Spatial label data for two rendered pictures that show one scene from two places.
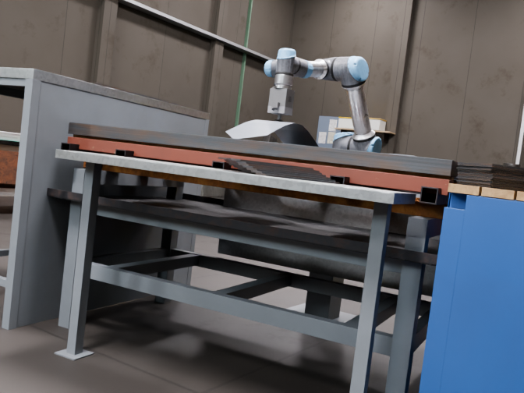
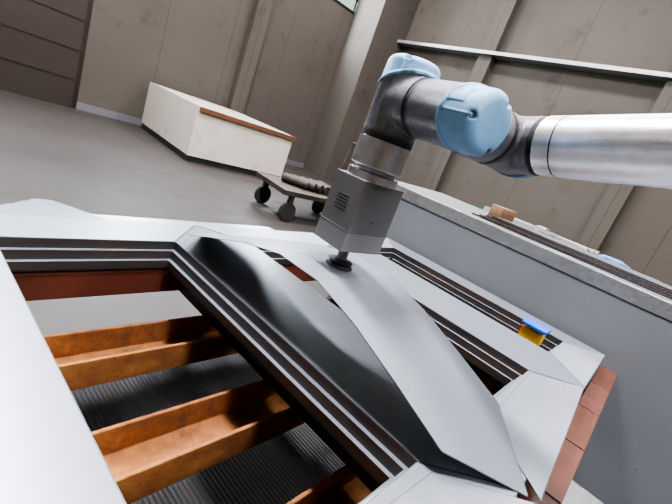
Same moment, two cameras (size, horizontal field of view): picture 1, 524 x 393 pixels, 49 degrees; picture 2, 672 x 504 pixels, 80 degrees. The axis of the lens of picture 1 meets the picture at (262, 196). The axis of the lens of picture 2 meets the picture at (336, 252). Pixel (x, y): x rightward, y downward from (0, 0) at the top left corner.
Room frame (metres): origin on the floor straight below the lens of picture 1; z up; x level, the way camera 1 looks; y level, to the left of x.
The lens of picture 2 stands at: (2.52, -0.62, 1.15)
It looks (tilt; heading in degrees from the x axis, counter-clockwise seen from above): 16 degrees down; 100
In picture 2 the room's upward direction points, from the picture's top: 21 degrees clockwise
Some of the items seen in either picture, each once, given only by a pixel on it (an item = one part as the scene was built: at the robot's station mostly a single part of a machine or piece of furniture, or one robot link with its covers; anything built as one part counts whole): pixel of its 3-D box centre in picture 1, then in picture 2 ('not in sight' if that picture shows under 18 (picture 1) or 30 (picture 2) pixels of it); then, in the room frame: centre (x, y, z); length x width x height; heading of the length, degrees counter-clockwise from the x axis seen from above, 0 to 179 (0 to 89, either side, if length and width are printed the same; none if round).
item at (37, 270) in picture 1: (125, 204); (463, 394); (2.87, 0.68, 0.51); 1.30 x 0.04 x 1.01; 153
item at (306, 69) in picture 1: (296, 68); (463, 120); (2.52, -0.08, 1.22); 0.11 x 0.11 x 0.08; 49
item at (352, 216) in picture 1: (341, 239); not in sight; (2.71, -0.39, 0.48); 1.30 x 0.04 x 0.35; 63
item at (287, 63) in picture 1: (286, 62); (402, 103); (2.43, -0.03, 1.22); 0.09 x 0.08 x 0.11; 139
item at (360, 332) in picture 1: (245, 261); not in sight; (2.30, 0.03, 0.39); 1.46 x 0.97 x 0.78; 63
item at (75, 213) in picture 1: (76, 248); not in sight; (2.42, 0.76, 0.34); 0.06 x 0.06 x 0.68; 63
